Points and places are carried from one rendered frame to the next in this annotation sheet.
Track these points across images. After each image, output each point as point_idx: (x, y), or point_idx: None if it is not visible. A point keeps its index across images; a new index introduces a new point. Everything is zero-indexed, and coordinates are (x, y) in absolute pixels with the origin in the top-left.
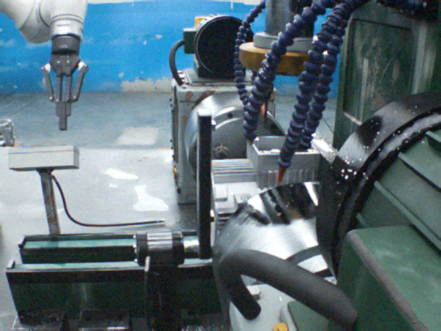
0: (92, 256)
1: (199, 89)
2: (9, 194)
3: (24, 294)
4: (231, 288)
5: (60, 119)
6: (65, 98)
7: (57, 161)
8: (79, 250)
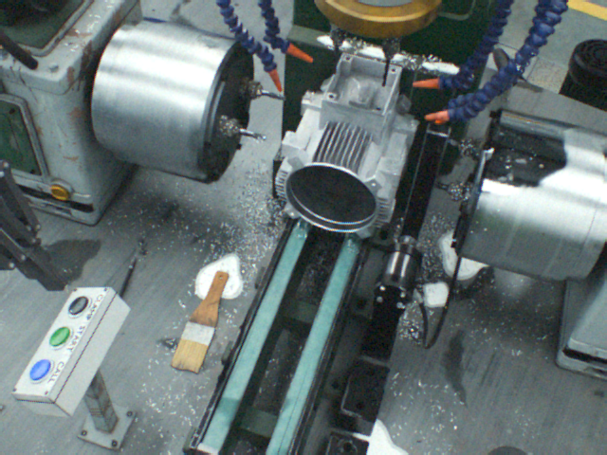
0: (258, 365)
1: (75, 54)
2: None
3: None
4: None
5: (53, 277)
6: (28, 242)
7: (112, 330)
8: (251, 375)
